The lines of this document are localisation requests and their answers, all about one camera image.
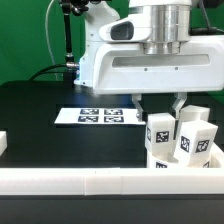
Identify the white round stool seat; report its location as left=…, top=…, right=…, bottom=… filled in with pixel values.
left=146, top=149, right=212, bottom=169

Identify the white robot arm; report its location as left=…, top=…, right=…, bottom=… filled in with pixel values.
left=74, top=0, right=224, bottom=120

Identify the black cable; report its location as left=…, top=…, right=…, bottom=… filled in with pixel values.
left=28, top=63, right=76, bottom=82

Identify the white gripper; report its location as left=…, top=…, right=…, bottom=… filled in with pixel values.
left=93, top=35, right=224, bottom=121

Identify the white U-shaped fence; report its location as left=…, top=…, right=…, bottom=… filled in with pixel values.
left=0, top=130, right=224, bottom=197

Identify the white marker sheet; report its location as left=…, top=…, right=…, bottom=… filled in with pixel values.
left=55, top=108, right=145, bottom=125

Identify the white cable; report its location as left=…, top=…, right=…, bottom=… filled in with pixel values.
left=44, top=0, right=59, bottom=81

